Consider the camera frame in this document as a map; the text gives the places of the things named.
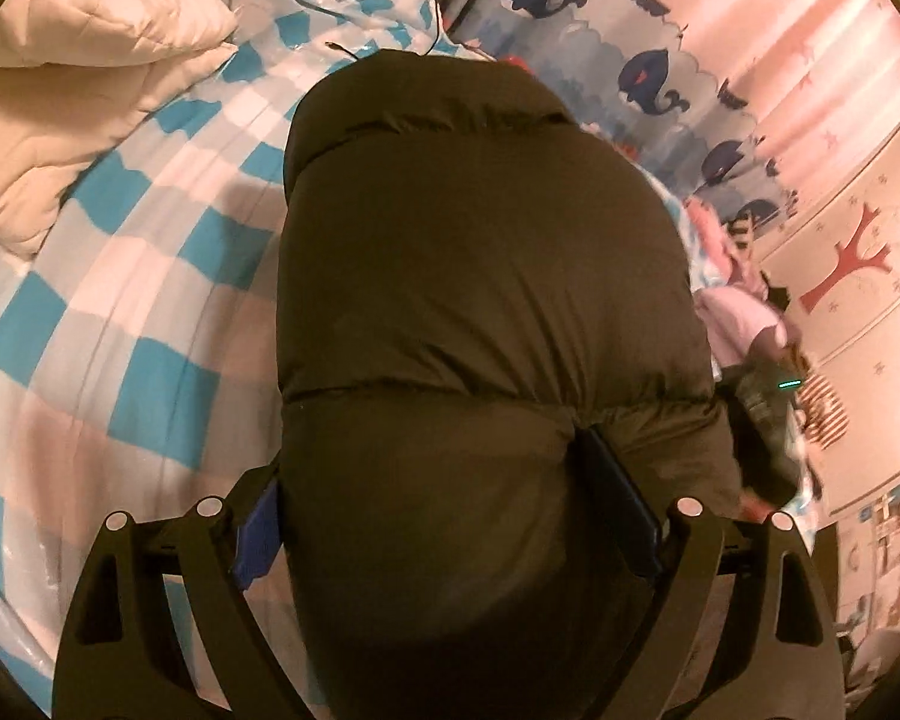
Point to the dark puffer jacket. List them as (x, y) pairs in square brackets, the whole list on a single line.
[(480, 240)]

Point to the blue white checkered bed sheet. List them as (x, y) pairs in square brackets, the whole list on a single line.
[(157, 315)]

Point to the pink crumpled cloth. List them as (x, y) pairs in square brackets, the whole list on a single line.
[(720, 247)]

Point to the white quilted comforter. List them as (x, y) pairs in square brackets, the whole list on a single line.
[(82, 52)]

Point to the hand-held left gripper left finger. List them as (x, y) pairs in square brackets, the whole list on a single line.
[(259, 540)]

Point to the pink folded garment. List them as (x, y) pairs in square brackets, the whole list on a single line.
[(742, 322)]

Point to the pink fabric with tree print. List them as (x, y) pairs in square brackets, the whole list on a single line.
[(832, 90)]

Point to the dark striped cloth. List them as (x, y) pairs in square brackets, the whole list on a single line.
[(741, 227)]

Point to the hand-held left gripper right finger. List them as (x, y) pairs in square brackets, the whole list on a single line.
[(630, 517)]

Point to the whale print curtain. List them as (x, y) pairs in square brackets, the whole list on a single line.
[(607, 52)]

